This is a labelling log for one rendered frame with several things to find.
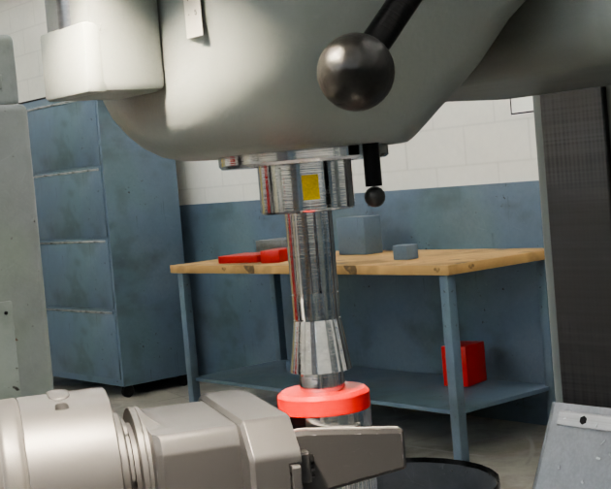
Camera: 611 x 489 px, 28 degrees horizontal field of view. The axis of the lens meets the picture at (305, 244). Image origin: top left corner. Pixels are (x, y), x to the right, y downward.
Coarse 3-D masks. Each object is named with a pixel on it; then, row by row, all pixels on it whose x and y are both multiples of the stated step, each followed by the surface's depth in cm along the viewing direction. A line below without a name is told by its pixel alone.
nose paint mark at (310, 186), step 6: (306, 180) 59; (312, 180) 59; (306, 186) 59; (312, 186) 59; (318, 186) 59; (306, 192) 59; (312, 192) 59; (318, 192) 59; (306, 198) 59; (312, 198) 59; (318, 198) 59
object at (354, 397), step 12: (348, 384) 62; (360, 384) 62; (288, 396) 60; (300, 396) 60; (312, 396) 60; (324, 396) 60; (336, 396) 60; (348, 396) 60; (360, 396) 60; (288, 408) 60; (300, 408) 60; (312, 408) 59; (324, 408) 59; (336, 408) 59; (348, 408) 60; (360, 408) 60
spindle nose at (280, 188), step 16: (336, 160) 59; (272, 176) 59; (288, 176) 59; (320, 176) 59; (336, 176) 59; (352, 176) 61; (272, 192) 59; (288, 192) 59; (320, 192) 59; (336, 192) 59; (352, 192) 60; (272, 208) 60; (288, 208) 59; (304, 208) 59; (320, 208) 59; (336, 208) 59
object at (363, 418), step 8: (368, 408) 61; (336, 416) 59; (344, 416) 60; (352, 416) 60; (360, 416) 60; (368, 416) 61; (296, 424) 60; (304, 424) 60; (312, 424) 60; (320, 424) 59; (328, 424) 59; (336, 424) 59; (344, 424) 60; (352, 424) 60; (360, 424) 60; (368, 424) 61; (368, 480) 60; (376, 480) 62; (344, 488) 60; (352, 488) 60; (360, 488) 60; (368, 488) 60; (376, 488) 62
